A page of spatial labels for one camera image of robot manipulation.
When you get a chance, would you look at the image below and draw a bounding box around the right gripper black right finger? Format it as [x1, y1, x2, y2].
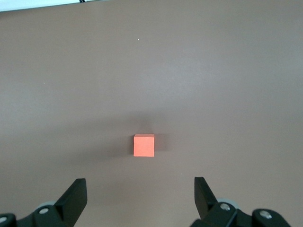
[193, 176, 240, 227]

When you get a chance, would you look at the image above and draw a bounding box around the orange foam block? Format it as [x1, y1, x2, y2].
[133, 133, 155, 157]

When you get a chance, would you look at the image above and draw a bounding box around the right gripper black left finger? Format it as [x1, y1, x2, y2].
[32, 178, 88, 227]

